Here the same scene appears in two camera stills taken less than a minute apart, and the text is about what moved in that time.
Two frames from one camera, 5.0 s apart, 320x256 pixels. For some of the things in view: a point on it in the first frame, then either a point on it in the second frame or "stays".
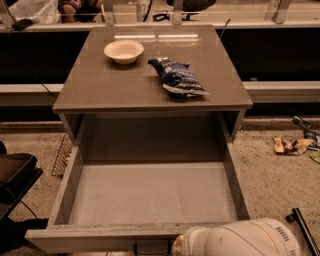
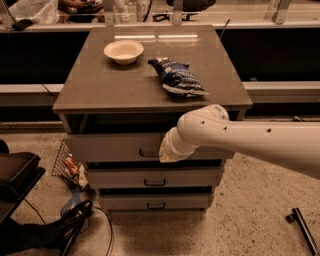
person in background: (82, 11) stays
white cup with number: (141, 11) stays
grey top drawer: (139, 199) → (130, 147)
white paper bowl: (124, 51) stays
